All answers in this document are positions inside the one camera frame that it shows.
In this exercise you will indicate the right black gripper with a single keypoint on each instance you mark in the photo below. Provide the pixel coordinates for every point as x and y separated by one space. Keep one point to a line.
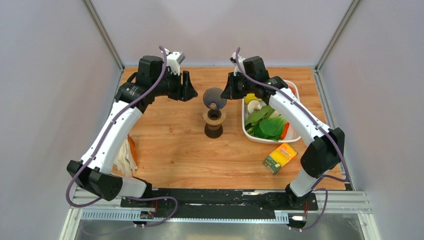
230 92

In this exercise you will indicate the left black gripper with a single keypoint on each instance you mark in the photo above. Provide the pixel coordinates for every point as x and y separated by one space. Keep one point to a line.
183 92

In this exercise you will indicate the blue glass cone dripper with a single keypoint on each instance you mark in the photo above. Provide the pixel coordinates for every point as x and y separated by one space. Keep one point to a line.
212 99

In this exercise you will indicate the brown glass coffee carafe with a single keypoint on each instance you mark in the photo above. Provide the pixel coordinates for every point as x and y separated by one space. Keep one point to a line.
213 131

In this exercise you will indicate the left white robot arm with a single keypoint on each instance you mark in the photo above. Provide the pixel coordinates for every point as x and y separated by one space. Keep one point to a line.
155 77

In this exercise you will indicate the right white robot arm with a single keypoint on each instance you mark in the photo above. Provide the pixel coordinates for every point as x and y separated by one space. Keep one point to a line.
325 145

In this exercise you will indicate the white paper coffee filters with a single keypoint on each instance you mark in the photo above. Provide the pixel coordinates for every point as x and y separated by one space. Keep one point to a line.
124 161

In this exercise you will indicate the yellow napa cabbage toy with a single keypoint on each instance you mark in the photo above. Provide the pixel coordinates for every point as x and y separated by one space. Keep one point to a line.
250 97

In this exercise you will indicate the white mushroom toy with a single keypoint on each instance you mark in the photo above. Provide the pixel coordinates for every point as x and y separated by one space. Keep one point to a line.
254 105

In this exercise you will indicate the green bok choy toy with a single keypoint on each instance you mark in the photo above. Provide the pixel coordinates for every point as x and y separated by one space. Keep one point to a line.
270 128
264 113

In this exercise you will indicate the white rectangular tray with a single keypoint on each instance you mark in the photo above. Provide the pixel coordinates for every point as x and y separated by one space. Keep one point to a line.
291 136

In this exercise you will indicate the small orange pumpkin toy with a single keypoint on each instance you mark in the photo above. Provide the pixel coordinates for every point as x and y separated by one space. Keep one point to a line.
292 89

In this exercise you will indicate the orange carrot toy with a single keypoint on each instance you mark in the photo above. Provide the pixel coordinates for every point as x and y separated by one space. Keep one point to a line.
285 131

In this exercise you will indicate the yellow green juice box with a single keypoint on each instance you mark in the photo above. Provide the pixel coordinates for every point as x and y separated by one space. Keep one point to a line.
279 157

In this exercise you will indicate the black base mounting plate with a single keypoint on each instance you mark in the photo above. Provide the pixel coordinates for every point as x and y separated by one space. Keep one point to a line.
246 204

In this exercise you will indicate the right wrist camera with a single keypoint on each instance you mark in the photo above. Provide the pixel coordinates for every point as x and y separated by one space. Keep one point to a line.
237 61

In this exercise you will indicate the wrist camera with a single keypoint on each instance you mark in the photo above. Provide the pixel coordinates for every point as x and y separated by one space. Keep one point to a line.
237 61
174 60

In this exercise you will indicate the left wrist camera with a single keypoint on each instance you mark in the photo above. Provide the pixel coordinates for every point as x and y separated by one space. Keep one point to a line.
174 60

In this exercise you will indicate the aluminium frame rail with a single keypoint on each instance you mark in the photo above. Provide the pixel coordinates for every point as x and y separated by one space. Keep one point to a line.
341 215

